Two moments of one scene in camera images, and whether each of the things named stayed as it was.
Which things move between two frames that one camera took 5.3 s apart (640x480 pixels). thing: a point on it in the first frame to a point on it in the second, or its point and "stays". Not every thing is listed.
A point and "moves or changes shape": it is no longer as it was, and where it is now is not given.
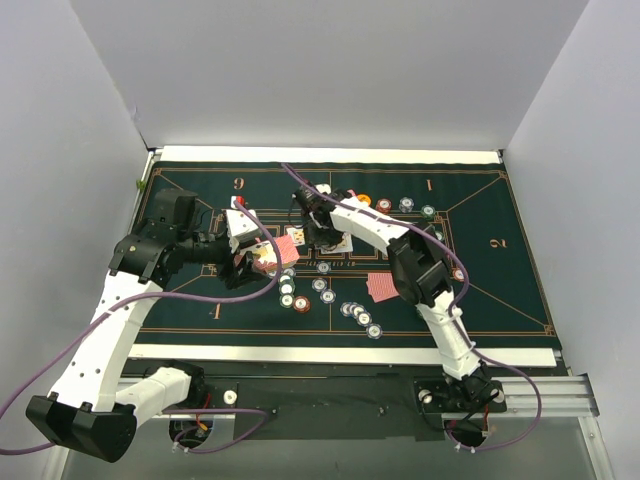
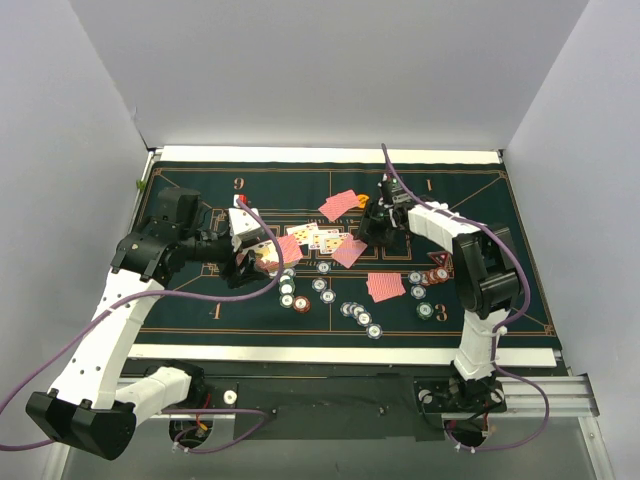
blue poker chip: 327,296 stays
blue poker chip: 357,308 stays
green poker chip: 285,279 stays
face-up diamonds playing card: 345,245 moves or changes shape
